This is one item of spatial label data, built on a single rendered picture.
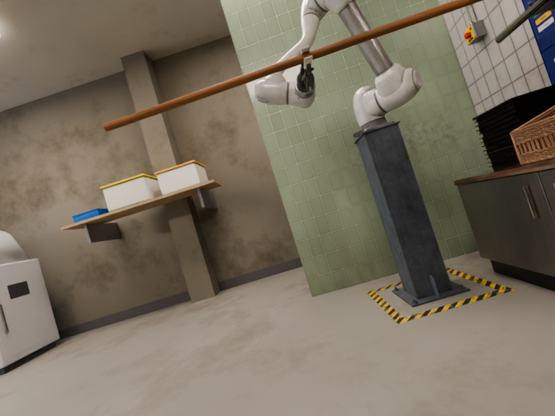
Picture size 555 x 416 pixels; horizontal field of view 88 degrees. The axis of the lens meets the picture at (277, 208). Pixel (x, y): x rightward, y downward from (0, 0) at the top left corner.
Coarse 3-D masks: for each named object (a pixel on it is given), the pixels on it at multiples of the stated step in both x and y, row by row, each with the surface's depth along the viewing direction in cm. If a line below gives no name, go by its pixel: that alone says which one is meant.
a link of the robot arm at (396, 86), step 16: (320, 0) 143; (336, 0) 139; (352, 0) 140; (352, 16) 142; (352, 32) 147; (368, 48) 148; (384, 64) 150; (400, 64) 151; (384, 80) 152; (400, 80) 149; (416, 80) 147; (384, 96) 157; (400, 96) 152
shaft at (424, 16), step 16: (464, 0) 98; (480, 0) 98; (416, 16) 99; (432, 16) 99; (368, 32) 100; (384, 32) 100; (320, 48) 101; (336, 48) 101; (272, 64) 103; (288, 64) 102; (240, 80) 103; (192, 96) 105; (208, 96) 106; (144, 112) 106; (160, 112) 107; (112, 128) 108
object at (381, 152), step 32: (384, 128) 164; (384, 160) 163; (384, 192) 163; (416, 192) 162; (384, 224) 178; (416, 224) 161; (416, 256) 161; (384, 288) 196; (416, 288) 160; (448, 288) 160
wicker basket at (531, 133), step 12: (552, 108) 123; (540, 120) 109; (552, 120) 104; (516, 132) 121; (528, 132) 116; (540, 132) 111; (552, 132) 106; (516, 144) 124; (528, 144) 118; (552, 144) 108; (528, 156) 120; (540, 156) 114; (552, 156) 109
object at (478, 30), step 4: (472, 24) 184; (476, 24) 184; (480, 24) 184; (468, 28) 188; (472, 28) 185; (476, 28) 184; (480, 28) 184; (484, 28) 183; (464, 32) 193; (472, 32) 185; (476, 32) 184; (480, 32) 184; (484, 32) 183; (472, 36) 187; (476, 36) 184; (480, 36) 184; (468, 40) 191; (472, 40) 188; (476, 40) 189; (468, 44) 192; (472, 44) 193
